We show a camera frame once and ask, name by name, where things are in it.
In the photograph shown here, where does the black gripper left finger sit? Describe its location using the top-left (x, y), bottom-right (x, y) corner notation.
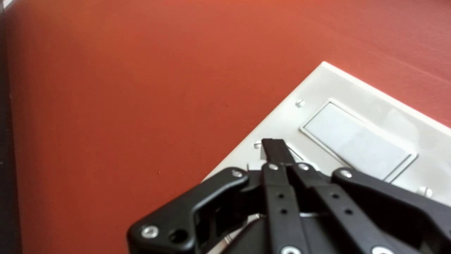
top-left (126, 137), bottom-right (310, 254)

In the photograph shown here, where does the white wall switch plate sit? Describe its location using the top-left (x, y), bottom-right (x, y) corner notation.
top-left (202, 61), bottom-right (451, 254)

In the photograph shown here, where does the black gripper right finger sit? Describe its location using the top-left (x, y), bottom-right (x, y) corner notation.
top-left (292, 161), bottom-right (451, 254)

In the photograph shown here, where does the white rocker switch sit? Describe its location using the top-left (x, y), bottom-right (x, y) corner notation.
top-left (299, 98), bottom-right (420, 184)

